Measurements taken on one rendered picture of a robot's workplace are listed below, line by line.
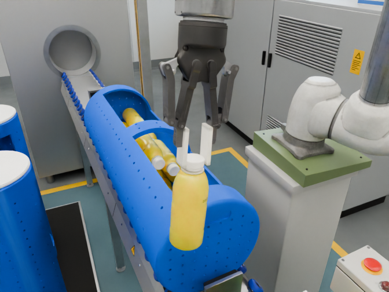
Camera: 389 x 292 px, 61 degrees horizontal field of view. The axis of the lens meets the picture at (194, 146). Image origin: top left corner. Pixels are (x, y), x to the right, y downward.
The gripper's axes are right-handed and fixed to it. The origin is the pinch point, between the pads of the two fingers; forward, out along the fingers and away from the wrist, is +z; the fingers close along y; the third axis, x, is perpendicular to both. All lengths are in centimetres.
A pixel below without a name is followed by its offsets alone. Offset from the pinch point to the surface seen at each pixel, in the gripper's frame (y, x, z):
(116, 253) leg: -10, -116, 111
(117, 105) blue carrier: -7, -93, 15
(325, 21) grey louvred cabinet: -153, -128, -29
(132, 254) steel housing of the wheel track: 1, -39, 51
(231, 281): -13.4, -2.8, 35.9
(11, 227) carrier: 36, -69, 52
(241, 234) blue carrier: -18.6, -8.4, 27.9
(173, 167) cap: -14, -43, 24
